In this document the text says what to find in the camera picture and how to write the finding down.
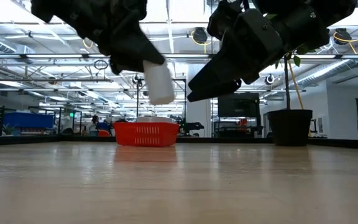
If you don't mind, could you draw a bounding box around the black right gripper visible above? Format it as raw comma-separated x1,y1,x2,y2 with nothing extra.
186,6,331,103

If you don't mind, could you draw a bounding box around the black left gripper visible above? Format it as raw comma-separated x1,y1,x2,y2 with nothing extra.
73,0,166,76

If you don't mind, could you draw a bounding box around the white pill bottle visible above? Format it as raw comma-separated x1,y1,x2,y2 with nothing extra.
142,59,176,106

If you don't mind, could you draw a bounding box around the red plastic slotted basket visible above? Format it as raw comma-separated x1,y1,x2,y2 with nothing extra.
112,121,180,147

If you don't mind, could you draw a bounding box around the black monitor screen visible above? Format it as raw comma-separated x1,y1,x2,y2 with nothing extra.
218,92,260,118

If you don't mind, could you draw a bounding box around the black desk equipment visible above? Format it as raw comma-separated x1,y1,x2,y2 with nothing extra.
178,114,205,137

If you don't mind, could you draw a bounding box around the green leafy plant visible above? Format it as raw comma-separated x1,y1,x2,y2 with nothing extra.
264,12,319,110

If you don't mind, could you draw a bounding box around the person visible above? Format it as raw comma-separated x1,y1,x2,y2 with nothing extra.
88,114,112,137

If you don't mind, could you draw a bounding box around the small green plant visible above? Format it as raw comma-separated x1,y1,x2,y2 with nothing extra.
1,123,16,136

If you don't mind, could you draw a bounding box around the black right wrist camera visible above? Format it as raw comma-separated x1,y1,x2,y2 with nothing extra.
206,0,245,40

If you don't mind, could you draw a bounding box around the yellow hanging hose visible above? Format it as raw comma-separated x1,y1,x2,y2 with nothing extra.
288,58,305,110

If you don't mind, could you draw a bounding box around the silver ventilation duct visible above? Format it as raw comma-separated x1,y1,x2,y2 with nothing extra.
296,58,354,88

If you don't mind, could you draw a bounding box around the black metal table frame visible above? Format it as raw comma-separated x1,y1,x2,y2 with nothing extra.
0,134,358,151

